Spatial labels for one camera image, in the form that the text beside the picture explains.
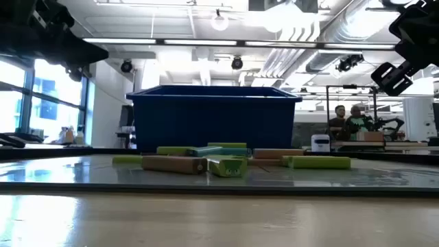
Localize dark monitor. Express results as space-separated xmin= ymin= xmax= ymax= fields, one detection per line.
xmin=118 ymin=104 xmax=136 ymax=128

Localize clear bottle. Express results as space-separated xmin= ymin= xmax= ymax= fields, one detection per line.
xmin=74 ymin=124 xmax=86 ymax=145

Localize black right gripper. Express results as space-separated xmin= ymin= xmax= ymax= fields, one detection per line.
xmin=370 ymin=0 xmax=439 ymax=97

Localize black background rig frame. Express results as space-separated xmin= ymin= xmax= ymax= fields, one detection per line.
xmin=324 ymin=83 xmax=379 ymax=141

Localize large window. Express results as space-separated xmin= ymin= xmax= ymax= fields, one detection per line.
xmin=0 ymin=56 xmax=91 ymax=147

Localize dark overhead box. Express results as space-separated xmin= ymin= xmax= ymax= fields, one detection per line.
xmin=248 ymin=0 xmax=319 ymax=14

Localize background wooden table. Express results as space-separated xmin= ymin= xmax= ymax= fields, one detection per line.
xmin=330 ymin=139 xmax=439 ymax=154

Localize black curved bar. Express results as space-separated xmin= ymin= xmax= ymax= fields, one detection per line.
xmin=0 ymin=131 xmax=45 ymax=149

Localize person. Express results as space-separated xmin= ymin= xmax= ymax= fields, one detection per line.
xmin=344 ymin=105 xmax=375 ymax=141
xmin=327 ymin=104 xmax=348 ymax=141

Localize teal wooden block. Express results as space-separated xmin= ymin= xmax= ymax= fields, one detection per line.
xmin=219 ymin=147 xmax=251 ymax=157
xmin=187 ymin=146 xmax=224 ymax=158

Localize linear ceiling light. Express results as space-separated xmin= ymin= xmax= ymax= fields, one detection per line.
xmin=81 ymin=36 xmax=397 ymax=49

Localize cardboard box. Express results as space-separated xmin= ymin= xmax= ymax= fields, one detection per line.
xmin=355 ymin=130 xmax=385 ymax=143

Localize blue plastic bin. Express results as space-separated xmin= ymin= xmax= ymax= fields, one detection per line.
xmin=125 ymin=84 xmax=304 ymax=152

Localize white cabinet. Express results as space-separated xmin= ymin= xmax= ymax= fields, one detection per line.
xmin=402 ymin=97 xmax=439 ymax=142

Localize white plastic container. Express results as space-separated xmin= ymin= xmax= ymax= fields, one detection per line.
xmin=310 ymin=134 xmax=331 ymax=153

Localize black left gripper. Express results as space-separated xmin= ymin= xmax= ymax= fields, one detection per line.
xmin=0 ymin=27 xmax=109 ymax=83

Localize globe pendant lamp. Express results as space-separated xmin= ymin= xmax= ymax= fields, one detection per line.
xmin=210 ymin=8 xmax=230 ymax=32

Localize grey slotted divider panel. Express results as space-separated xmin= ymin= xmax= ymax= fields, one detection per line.
xmin=0 ymin=153 xmax=439 ymax=198

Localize natural wooden block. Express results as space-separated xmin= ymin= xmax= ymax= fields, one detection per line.
xmin=246 ymin=158 xmax=285 ymax=167
xmin=252 ymin=148 xmax=305 ymax=159
xmin=141 ymin=156 xmax=208 ymax=175

